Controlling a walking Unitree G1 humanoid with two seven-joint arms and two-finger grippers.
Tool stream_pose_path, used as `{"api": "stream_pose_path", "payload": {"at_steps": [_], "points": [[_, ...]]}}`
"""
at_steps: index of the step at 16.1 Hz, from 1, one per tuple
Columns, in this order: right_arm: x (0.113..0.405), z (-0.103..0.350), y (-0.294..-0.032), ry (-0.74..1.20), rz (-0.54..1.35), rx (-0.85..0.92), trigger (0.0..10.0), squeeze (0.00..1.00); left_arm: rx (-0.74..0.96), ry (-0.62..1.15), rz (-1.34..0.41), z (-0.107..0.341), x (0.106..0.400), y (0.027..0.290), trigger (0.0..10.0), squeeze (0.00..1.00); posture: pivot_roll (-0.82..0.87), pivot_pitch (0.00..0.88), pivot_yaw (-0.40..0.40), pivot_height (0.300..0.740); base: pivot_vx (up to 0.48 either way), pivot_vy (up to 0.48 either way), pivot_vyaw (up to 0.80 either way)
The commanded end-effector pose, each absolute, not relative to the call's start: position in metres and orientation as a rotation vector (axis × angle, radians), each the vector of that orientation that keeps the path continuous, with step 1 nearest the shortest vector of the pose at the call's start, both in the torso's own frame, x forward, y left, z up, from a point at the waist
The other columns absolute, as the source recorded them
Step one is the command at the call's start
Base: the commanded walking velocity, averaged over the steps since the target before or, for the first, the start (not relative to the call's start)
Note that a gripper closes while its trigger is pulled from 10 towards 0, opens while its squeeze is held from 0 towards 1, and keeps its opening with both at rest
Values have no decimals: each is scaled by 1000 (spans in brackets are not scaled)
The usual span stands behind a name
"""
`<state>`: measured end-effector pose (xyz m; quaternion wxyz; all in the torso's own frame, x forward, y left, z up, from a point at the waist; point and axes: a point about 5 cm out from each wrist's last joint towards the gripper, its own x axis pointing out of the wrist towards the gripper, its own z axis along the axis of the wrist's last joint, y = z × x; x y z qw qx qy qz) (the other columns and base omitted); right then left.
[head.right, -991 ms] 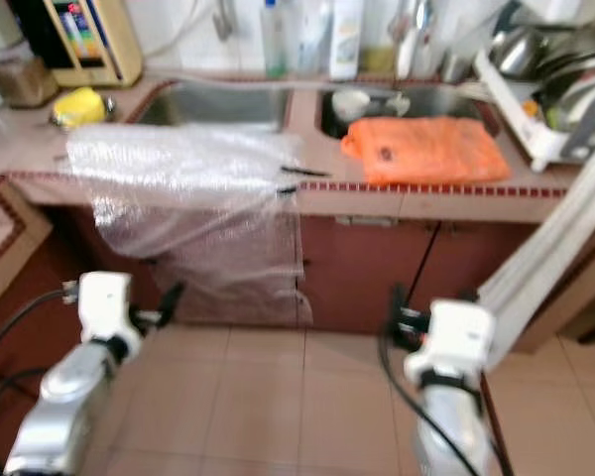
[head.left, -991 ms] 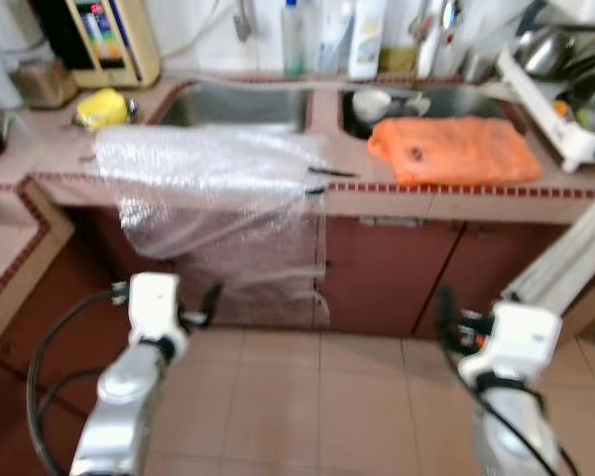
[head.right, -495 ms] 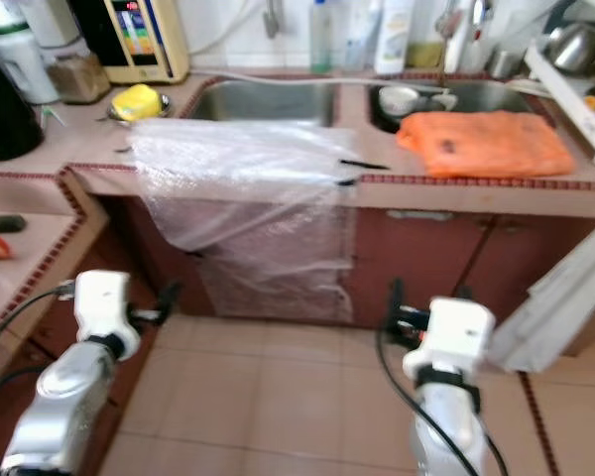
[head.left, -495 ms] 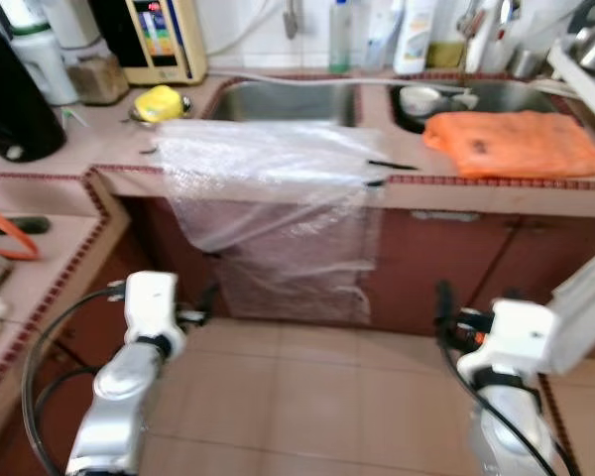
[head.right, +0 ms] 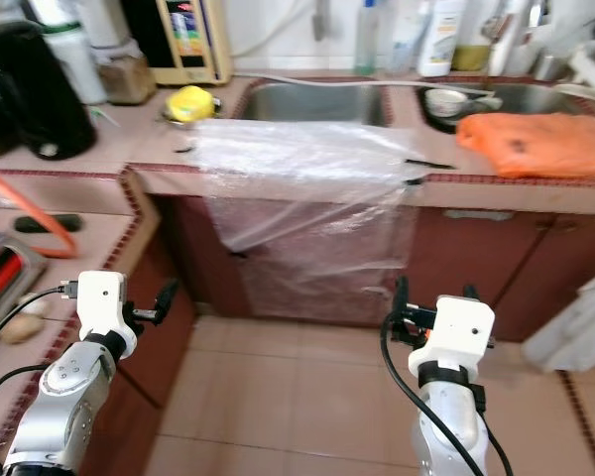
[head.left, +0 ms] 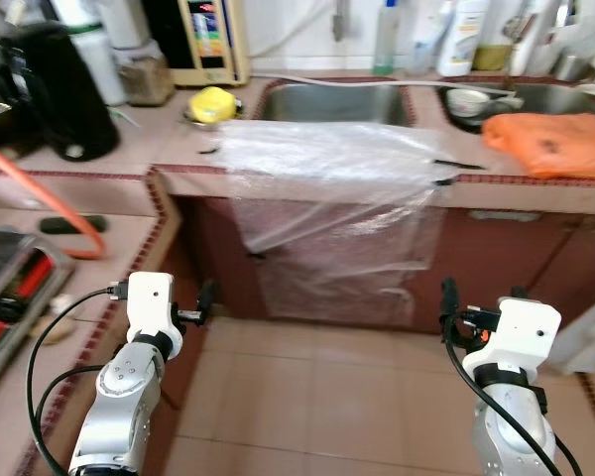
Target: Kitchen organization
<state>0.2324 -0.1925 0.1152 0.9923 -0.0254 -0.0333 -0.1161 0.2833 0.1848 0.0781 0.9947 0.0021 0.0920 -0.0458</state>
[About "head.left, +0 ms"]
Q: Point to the dark green cucumber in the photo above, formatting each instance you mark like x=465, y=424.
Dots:
x=69, y=225

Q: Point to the steel wall faucet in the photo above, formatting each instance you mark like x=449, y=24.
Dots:
x=340, y=20

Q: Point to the clear jar with brown contents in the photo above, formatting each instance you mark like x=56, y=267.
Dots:
x=147, y=79

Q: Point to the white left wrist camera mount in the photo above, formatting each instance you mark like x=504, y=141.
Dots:
x=149, y=302

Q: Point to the beige water ionizer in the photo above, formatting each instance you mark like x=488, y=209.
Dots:
x=213, y=40

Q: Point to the white plastic container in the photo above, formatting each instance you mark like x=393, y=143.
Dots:
x=99, y=64

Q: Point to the brown cabinet door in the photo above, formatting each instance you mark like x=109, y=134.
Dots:
x=516, y=268

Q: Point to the orange plastic bag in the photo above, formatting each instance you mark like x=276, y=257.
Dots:
x=550, y=144

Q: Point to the white plastic bottle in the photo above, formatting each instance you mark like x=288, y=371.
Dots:
x=464, y=40

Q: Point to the steel sink basin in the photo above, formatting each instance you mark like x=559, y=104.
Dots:
x=555, y=99
x=337, y=104

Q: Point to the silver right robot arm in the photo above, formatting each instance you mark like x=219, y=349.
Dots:
x=511, y=436

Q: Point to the white cloth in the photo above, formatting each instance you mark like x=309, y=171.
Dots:
x=585, y=337

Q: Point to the white ceramic bowl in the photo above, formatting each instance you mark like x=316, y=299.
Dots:
x=468, y=101

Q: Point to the clear bottle with blue cap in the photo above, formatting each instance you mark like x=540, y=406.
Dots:
x=385, y=45

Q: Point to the steel gas stove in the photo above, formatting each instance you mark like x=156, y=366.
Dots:
x=10, y=288

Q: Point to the yellow plastic bowl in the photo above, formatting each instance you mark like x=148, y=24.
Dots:
x=213, y=102

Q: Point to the black kettle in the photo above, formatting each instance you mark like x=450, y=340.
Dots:
x=59, y=99

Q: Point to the clear bubble wrap sheet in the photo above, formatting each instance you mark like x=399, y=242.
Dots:
x=327, y=198

